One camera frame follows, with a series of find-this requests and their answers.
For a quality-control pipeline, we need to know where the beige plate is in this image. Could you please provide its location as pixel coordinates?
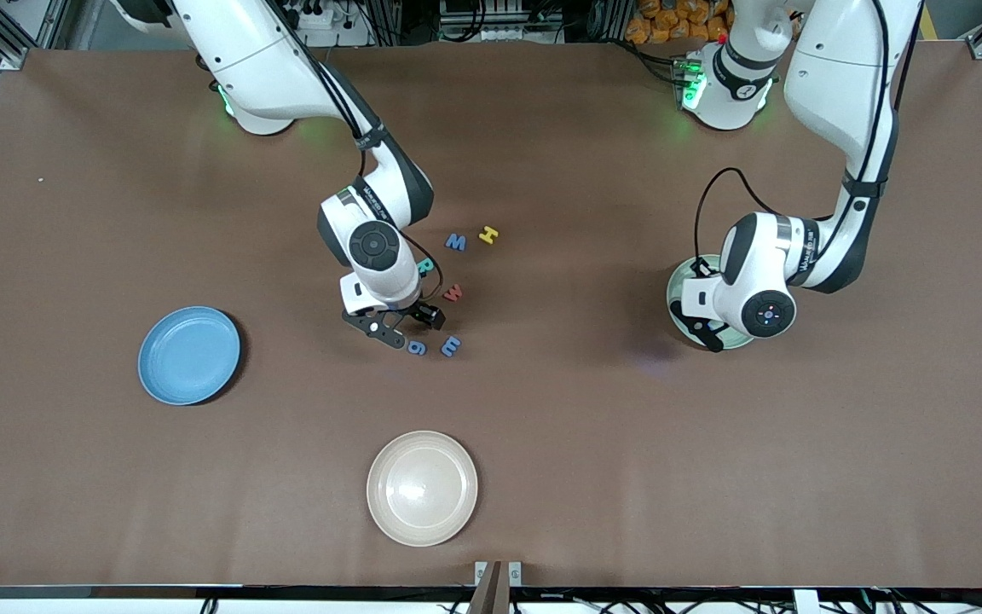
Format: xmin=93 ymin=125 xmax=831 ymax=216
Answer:
xmin=366 ymin=430 xmax=480 ymax=548

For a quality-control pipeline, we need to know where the blue plate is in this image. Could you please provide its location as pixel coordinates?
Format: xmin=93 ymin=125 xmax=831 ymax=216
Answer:
xmin=137 ymin=305 xmax=242 ymax=407

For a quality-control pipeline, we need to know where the pale green plate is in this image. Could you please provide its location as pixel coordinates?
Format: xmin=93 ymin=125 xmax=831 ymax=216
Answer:
xmin=666 ymin=254 xmax=758 ymax=351

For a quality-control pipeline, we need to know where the white power strip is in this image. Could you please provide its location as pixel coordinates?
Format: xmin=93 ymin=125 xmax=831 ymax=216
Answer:
xmin=285 ymin=0 xmax=334 ymax=31

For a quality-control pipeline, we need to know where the brown table cover sheet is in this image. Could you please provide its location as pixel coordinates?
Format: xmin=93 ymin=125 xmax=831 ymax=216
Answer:
xmin=0 ymin=41 xmax=982 ymax=591

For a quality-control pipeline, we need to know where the bag of orange items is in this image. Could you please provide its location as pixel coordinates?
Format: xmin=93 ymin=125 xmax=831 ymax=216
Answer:
xmin=625 ymin=0 xmax=731 ymax=45

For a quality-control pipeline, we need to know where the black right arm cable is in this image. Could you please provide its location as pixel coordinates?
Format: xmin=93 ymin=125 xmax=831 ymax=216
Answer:
xmin=265 ymin=0 xmax=445 ymax=301

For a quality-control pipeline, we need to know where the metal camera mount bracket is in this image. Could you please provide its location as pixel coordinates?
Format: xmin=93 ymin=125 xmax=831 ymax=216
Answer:
xmin=467 ymin=559 xmax=523 ymax=614

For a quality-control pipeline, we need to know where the aluminium frame post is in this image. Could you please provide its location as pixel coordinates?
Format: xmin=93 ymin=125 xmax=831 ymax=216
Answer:
xmin=589 ymin=0 xmax=633 ymax=43
xmin=369 ymin=0 xmax=400 ymax=45

